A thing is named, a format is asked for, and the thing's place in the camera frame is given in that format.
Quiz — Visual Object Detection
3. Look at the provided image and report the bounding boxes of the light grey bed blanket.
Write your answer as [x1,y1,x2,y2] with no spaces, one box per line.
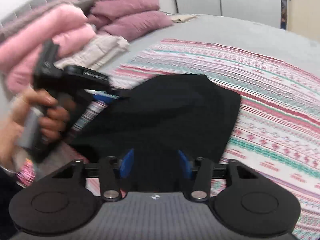
[99,14,320,80]

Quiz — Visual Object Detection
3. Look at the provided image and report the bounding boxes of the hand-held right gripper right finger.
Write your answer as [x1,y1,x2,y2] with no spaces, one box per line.
[177,149,258,203]

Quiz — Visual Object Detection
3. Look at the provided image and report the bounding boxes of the small beige cloth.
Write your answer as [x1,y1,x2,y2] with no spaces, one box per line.
[169,13,201,23]

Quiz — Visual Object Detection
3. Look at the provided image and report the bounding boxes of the person's left hand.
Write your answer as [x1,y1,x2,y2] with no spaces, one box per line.
[0,89,72,172]

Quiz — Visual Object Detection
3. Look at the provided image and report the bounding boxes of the large mauve pillow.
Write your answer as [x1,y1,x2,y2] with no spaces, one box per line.
[99,11,174,42]

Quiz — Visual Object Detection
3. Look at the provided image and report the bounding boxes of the dark wall poster strip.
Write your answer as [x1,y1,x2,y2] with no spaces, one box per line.
[278,0,288,29]

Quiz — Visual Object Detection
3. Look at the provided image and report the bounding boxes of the folded pink quilt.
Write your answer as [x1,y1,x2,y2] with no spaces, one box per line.
[0,5,97,93]

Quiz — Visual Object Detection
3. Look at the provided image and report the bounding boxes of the plump mauve pillow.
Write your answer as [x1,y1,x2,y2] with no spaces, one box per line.
[89,0,161,21]

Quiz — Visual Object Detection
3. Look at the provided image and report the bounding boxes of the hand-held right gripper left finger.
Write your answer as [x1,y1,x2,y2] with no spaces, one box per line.
[52,149,135,203]

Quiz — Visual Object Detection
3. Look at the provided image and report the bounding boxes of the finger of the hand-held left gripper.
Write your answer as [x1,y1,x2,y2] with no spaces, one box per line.
[67,99,112,141]
[82,76,131,100]

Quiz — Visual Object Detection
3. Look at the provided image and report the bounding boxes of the red green patterned cloth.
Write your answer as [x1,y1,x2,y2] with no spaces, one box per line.
[15,39,320,240]

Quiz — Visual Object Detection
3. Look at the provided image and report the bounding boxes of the black pants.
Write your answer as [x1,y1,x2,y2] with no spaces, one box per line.
[71,74,242,192]

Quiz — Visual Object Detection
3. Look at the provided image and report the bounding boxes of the cream door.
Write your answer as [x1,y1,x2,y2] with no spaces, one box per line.
[286,0,320,41]

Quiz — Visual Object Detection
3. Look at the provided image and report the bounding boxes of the folded beige quilt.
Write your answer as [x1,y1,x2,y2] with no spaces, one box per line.
[53,33,130,72]

